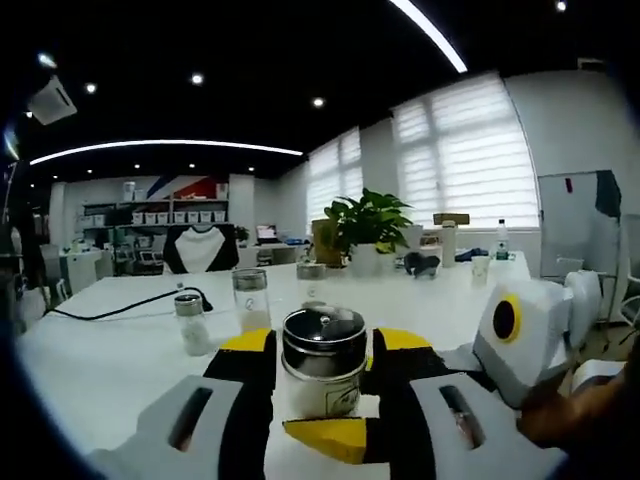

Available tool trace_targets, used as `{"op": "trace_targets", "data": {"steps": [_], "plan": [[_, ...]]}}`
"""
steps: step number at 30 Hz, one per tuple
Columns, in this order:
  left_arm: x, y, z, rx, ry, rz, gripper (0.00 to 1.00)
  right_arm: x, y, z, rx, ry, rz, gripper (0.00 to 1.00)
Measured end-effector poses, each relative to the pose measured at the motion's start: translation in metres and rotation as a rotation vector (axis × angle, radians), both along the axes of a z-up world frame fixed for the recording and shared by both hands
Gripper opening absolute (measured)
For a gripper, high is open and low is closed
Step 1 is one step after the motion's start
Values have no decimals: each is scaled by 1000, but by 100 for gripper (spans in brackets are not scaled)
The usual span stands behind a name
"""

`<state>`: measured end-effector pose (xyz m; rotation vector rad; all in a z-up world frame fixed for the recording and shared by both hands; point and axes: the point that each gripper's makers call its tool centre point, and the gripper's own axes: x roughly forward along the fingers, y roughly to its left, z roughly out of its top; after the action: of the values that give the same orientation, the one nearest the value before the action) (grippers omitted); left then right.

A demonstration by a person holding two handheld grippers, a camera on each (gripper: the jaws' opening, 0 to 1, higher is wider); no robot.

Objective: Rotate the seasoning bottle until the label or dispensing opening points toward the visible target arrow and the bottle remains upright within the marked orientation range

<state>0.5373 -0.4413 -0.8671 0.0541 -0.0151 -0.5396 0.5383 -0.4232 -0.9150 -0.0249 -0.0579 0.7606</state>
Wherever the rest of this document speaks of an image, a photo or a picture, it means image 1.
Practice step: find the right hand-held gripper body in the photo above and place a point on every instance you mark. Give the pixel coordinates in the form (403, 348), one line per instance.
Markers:
(540, 350)

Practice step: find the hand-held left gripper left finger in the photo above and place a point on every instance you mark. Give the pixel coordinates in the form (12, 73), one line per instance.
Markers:
(225, 425)

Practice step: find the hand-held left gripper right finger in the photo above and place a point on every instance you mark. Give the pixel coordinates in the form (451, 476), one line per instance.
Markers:
(425, 430)

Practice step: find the small glass seasoning bottle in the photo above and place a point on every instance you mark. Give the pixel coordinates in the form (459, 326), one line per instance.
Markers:
(192, 335)
(325, 345)

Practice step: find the tall seasoning bottle beige contents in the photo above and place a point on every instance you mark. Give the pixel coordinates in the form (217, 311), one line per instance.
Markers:
(255, 320)

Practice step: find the tall seasoning bottle brown contents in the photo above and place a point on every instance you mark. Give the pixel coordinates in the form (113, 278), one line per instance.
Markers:
(311, 272)

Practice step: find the clear plastic water bottle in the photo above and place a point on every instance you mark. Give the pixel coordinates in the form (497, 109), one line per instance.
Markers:
(501, 245)

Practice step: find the person's right hand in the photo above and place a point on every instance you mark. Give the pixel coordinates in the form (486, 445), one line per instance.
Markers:
(560, 415)

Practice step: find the white paper cup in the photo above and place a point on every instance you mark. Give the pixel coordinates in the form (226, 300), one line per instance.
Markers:
(480, 272)

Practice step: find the blue cloth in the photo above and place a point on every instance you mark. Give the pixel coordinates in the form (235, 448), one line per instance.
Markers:
(475, 255)

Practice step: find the dark grey object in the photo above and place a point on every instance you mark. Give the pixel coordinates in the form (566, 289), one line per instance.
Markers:
(425, 265)

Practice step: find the white thermos flask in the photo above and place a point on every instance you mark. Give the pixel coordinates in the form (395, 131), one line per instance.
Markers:
(448, 247)

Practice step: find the whiteboard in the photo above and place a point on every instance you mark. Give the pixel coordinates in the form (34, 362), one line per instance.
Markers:
(565, 225)

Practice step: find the flat cardboard box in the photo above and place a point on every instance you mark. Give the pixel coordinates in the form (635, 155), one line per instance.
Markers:
(450, 219)

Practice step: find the dark cloth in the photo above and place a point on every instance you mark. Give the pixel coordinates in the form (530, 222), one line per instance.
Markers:
(607, 192)

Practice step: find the white and black t-shirt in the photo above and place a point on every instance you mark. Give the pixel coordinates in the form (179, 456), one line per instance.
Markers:
(200, 247)

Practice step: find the large potted green plant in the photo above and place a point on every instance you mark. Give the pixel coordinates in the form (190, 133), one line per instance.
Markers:
(372, 215)

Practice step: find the small potted plant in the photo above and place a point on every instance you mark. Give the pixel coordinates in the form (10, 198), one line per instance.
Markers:
(242, 233)

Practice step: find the brown cardboard box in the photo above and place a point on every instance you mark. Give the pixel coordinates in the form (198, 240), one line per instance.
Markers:
(322, 245)

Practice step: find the laptop with lit screen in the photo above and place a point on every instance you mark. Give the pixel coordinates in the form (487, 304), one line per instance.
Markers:
(266, 233)

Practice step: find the white cabinet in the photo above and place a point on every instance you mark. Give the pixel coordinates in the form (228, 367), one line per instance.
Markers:
(85, 270)

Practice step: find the wide white window blind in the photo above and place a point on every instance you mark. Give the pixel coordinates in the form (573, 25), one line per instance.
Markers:
(465, 150)

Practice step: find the storage shelf with white bins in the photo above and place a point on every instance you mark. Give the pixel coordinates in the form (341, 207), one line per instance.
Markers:
(160, 217)

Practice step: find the narrow white window blind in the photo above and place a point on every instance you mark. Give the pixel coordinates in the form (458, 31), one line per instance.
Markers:
(335, 175)

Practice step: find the curved ceiling light strip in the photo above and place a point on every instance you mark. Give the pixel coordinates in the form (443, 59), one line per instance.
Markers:
(165, 143)
(435, 31)

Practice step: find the round ceiling downlight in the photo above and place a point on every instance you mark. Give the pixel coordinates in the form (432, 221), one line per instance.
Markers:
(317, 102)
(197, 78)
(90, 88)

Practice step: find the ceiling air conditioner vent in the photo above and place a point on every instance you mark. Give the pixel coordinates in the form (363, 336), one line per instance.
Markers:
(52, 100)

